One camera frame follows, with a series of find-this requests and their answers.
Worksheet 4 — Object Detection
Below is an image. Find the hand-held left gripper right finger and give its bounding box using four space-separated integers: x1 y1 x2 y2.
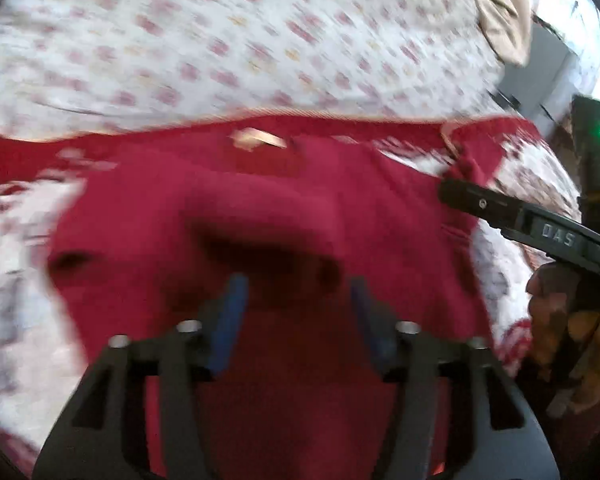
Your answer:
349 276 562 480

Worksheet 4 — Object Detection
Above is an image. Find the red and white patterned blanket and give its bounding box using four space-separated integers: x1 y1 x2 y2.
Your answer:
0 114 583 463

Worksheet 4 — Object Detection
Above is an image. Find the beige cloth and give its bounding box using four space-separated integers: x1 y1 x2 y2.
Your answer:
449 0 537 67

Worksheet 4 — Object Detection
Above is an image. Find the red knit garment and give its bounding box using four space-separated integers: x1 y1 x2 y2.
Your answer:
47 125 502 480

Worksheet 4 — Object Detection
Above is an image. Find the person's right hand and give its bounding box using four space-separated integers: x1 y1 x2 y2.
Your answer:
526 262 600 418

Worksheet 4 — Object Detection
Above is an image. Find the white floral bed sheet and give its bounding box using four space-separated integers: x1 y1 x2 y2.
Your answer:
0 0 533 137

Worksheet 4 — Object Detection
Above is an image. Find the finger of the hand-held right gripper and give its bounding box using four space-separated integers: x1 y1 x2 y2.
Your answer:
438 177 532 244

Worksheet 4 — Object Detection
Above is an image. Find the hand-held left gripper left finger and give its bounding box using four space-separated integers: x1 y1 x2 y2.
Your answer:
32 273 251 480

